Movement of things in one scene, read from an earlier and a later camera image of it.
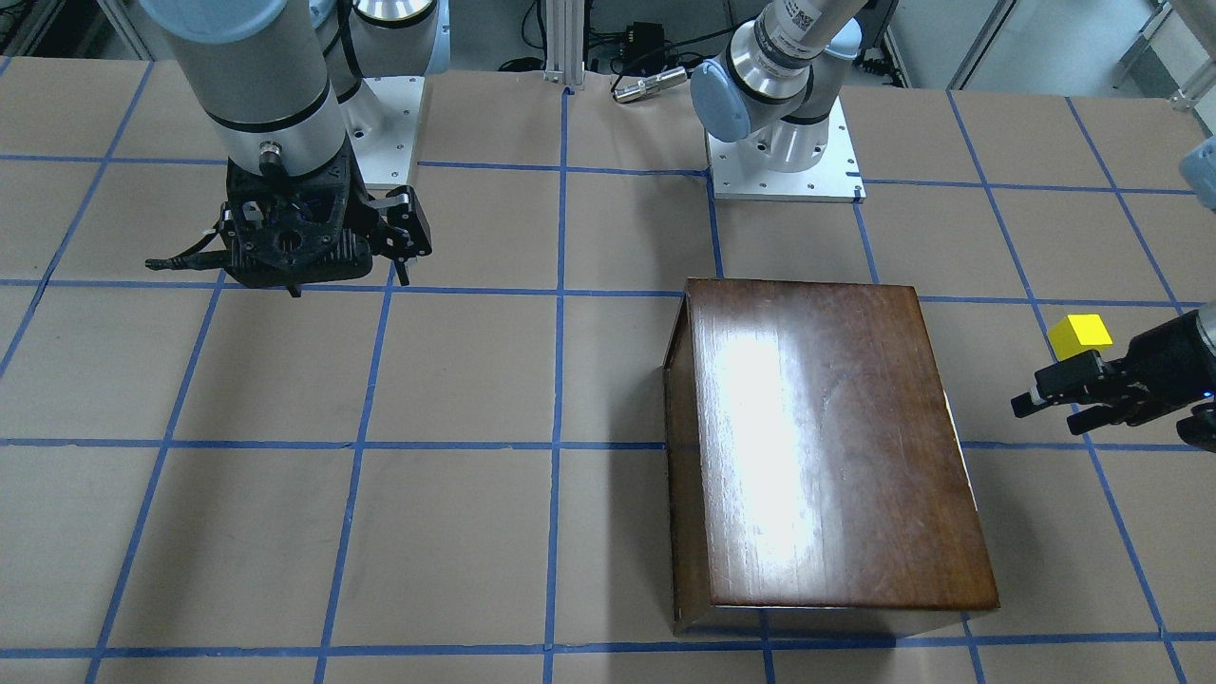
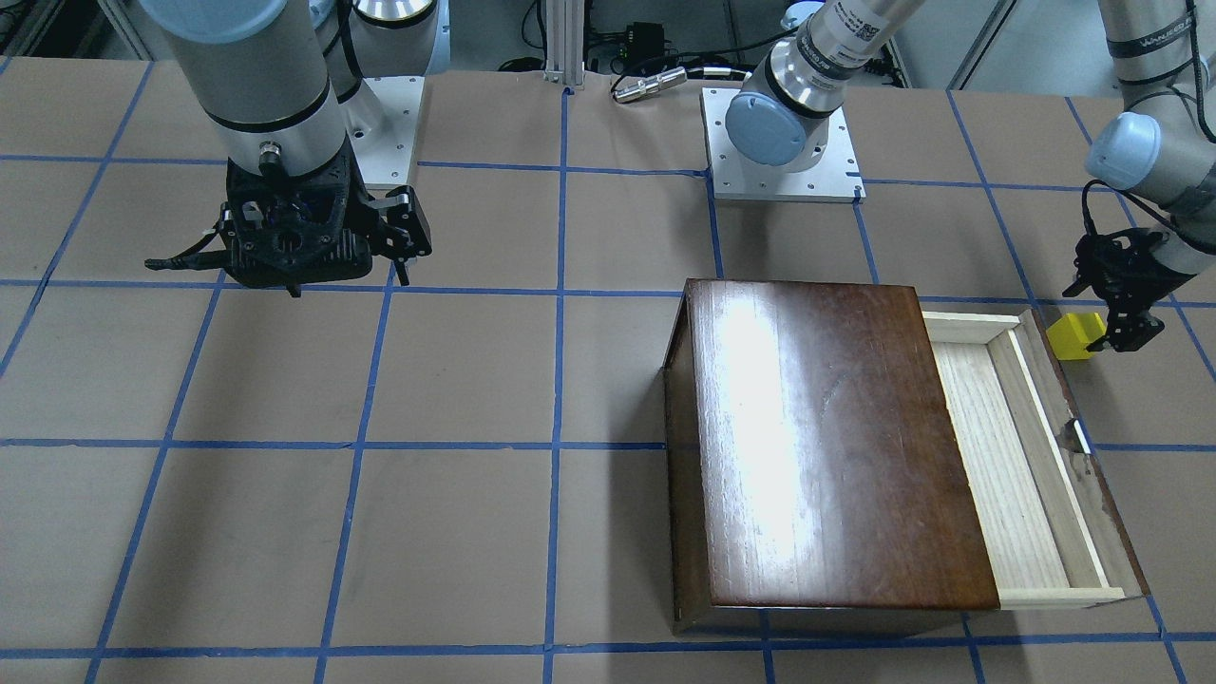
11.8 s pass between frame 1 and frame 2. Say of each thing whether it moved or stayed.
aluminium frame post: stayed
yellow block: stayed
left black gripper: moved
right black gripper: stayed
